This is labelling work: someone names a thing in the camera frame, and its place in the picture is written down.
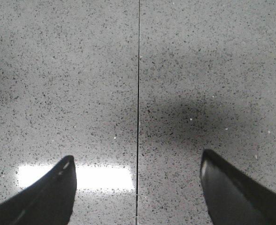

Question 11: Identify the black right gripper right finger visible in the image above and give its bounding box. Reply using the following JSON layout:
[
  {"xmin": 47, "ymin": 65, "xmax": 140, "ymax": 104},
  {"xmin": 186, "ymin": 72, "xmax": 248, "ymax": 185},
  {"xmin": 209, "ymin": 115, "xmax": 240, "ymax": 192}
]
[{"xmin": 200, "ymin": 150, "xmax": 276, "ymax": 225}]

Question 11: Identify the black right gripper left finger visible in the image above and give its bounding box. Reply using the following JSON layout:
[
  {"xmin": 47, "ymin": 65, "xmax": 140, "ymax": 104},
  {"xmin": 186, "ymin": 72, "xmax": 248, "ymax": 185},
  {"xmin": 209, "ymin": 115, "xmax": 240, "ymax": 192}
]
[{"xmin": 0, "ymin": 155, "xmax": 77, "ymax": 225}]

